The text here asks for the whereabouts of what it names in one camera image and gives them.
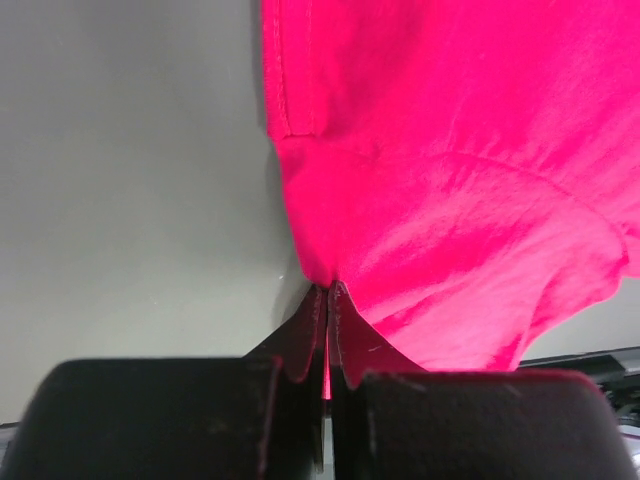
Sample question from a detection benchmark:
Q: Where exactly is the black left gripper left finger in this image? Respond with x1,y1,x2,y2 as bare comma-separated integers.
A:
5,287,327,479

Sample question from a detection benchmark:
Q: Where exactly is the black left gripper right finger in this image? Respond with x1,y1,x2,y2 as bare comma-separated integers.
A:
327,282,637,479

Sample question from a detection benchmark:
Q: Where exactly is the pink t shirt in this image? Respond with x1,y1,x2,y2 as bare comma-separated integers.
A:
261,1,639,371

